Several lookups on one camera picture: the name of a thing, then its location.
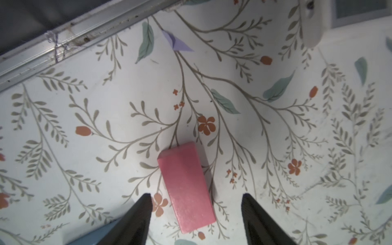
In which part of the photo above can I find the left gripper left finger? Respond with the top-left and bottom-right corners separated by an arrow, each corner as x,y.
98,194 -> 153,245

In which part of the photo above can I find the white remote control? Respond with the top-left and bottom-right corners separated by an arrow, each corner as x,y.
299,1 -> 392,48

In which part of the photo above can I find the pink block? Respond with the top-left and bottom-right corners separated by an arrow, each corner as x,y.
157,142 -> 216,234

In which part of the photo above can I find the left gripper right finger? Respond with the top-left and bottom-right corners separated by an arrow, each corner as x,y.
241,193 -> 296,245

